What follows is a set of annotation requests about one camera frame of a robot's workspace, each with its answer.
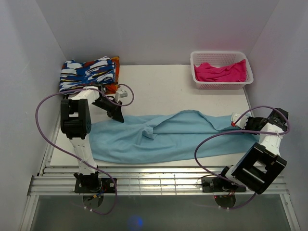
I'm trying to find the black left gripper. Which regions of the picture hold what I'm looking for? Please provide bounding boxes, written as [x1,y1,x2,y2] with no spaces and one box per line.
[91,98,124,123]

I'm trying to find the light blue trousers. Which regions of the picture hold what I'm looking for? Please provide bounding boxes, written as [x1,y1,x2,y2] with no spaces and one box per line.
[89,110,258,164]

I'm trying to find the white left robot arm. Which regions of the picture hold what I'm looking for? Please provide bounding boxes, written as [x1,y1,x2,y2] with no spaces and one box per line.
[60,85,128,192]

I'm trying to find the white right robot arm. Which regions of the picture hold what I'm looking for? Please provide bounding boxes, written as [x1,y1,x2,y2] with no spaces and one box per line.
[217,108,288,194]

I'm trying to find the orange folded trousers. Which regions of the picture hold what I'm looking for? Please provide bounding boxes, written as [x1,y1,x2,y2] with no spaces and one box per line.
[96,56,120,95]

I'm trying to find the pink trousers in basket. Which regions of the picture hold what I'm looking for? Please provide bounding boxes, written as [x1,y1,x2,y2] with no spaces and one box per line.
[194,59,246,82]

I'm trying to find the blue white patterned folded trousers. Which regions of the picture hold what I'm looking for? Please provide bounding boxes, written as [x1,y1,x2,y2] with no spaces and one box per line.
[59,59,105,92]

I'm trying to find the white plastic basket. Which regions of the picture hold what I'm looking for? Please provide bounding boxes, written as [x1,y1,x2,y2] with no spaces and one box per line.
[190,51,254,90]

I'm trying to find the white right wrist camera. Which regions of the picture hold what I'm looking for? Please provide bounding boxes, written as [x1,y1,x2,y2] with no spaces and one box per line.
[231,113,249,129]

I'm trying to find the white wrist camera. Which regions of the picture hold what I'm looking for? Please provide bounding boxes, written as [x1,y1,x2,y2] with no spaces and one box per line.
[231,113,249,129]
[114,89,128,101]

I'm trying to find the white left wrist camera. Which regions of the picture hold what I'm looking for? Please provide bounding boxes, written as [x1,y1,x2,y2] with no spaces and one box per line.
[114,89,128,101]

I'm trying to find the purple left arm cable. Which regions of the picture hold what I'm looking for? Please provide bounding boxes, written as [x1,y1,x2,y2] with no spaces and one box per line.
[35,83,135,215]

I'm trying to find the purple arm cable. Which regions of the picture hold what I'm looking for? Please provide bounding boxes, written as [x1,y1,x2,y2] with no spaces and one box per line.
[35,83,135,215]
[194,105,291,209]

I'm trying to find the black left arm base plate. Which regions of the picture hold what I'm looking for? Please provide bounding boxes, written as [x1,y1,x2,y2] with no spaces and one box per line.
[74,178,116,194]

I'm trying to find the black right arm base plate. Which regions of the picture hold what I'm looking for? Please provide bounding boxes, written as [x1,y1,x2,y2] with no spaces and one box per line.
[201,176,246,193]

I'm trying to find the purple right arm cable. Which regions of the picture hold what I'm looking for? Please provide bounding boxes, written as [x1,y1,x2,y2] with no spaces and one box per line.
[194,105,291,209]

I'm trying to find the aluminium table edge rail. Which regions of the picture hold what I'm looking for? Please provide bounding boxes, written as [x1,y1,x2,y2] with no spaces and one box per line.
[20,166,300,231]

